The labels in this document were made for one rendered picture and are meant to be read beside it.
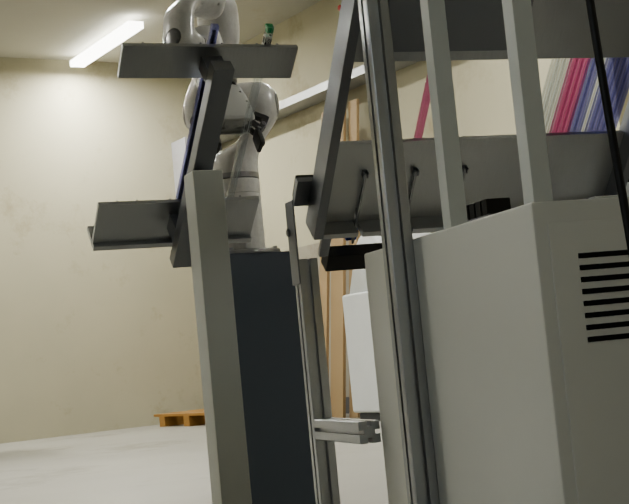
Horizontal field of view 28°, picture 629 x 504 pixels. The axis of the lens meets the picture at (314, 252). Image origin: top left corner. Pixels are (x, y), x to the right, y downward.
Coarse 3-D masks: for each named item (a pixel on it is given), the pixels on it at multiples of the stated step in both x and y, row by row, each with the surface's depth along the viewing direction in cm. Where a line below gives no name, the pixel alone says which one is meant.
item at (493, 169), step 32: (352, 160) 250; (416, 160) 255; (480, 160) 260; (512, 160) 262; (576, 160) 267; (608, 160) 270; (352, 192) 255; (416, 192) 260; (480, 192) 265; (512, 192) 268; (576, 192) 273
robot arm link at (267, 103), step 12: (240, 84) 304; (264, 84) 304; (264, 96) 301; (276, 96) 305; (264, 108) 301; (276, 108) 303; (264, 132) 303; (252, 144) 301; (216, 156) 302; (228, 156) 300; (252, 156) 302; (216, 168) 301; (228, 168) 299; (252, 168) 302
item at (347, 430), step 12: (288, 204) 254; (480, 204) 215; (492, 204) 213; (504, 204) 214; (288, 216) 254; (468, 216) 220; (480, 216) 216; (288, 228) 255; (288, 240) 256; (300, 276) 251; (324, 420) 242; (336, 420) 236; (348, 420) 232; (360, 420) 230; (372, 420) 225; (324, 432) 243; (336, 432) 239; (348, 432) 232; (360, 432) 226; (372, 432) 225
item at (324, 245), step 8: (320, 240) 256; (328, 240) 256; (320, 248) 257; (328, 248) 257; (336, 248) 261; (344, 248) 261; (352, 248) 262; (360, 248) 262; (368, 248) 263; (376, 248) 263; (320, 256) 258; (328, 256) 258; (336, 256) 259; (344, 256) 260; (352, 256) 260; (360, 256) 261; (328, 264) 260; (336, 264) 260; (344, 264) 261; (352, 264) 262; (360, 264) 262
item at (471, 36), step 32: (416, 0) 227; (448, 0) 229; (480, 0) 232; (544, 0) 240; (576, 0) 243; (608, 0) 245; (416, 32) 232; (448, 32) 234; (480, 32) 236; (544, 32) 245; (576, 32) 247; (608, 32) 249
